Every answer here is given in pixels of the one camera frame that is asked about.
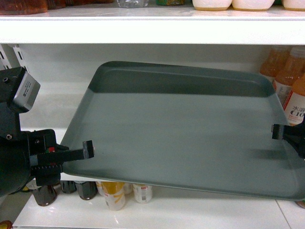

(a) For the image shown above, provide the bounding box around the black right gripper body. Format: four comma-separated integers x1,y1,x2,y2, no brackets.
283,120,305,159

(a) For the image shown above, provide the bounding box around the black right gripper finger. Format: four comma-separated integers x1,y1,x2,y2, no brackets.
272,124,284,140

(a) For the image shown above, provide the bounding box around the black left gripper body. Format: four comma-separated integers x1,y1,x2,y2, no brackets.
26,129,69,186

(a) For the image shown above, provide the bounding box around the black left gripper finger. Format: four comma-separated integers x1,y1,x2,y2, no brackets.
61,140,95,161

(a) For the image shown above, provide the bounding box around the grey silver rectangular tray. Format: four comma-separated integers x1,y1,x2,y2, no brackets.
61,62,305,200

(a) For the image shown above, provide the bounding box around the orange juice bottle front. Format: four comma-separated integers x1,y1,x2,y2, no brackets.
284,75,305,126

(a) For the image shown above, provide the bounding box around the orange juice bottle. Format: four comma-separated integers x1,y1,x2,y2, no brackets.
284,75,305,126
259,45,291,82
273,46,305,106

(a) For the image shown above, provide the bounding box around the dark drink bottle middle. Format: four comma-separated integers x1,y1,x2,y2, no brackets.
60,180,77,194

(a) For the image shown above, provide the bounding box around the dark drink bottle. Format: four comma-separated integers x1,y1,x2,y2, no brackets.
60,180,77,194
31,185,57,207
74,181,97,200

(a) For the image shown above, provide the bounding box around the dark drink bottle right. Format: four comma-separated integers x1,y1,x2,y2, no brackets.
74,181,97,200

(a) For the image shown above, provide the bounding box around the dark drink bottle left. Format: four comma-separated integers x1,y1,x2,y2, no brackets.
31,185,57,207

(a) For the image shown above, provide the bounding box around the yellow white can front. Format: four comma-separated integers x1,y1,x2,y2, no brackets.
102,182,125,211

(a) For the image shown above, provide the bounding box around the orange juice bottle middle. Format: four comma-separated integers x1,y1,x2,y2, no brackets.
273,46,305,106

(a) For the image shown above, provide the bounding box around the orange juice bottle back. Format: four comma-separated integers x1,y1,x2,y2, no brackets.
259,45,291,82

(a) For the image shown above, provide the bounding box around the white can with label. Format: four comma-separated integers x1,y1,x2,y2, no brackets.
132,184,153,203

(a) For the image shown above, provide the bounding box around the white metal shelf unit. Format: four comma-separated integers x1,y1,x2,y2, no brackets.
0,4,305,229

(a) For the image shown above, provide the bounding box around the white tub right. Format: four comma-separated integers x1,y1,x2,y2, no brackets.
282,0,305,11

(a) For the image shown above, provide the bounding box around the white tub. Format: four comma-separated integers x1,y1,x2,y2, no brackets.
282,0,305,11
192,0,232,11
232,0,275,11

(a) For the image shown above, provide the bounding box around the white tub middle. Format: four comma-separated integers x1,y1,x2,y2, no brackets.
232,0,275,11

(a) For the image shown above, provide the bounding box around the white tub left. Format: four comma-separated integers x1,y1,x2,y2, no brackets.
192,0,232,11

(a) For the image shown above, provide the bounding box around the clear water bottle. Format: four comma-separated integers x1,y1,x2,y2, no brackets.
117,0,149,8

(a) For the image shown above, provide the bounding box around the dark red package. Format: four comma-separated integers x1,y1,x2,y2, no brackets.
0,0,48,15

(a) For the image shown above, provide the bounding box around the green label bottle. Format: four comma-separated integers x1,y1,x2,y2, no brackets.
156,0,185,6

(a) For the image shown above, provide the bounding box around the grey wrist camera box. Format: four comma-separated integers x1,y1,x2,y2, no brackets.
12,72,41,113

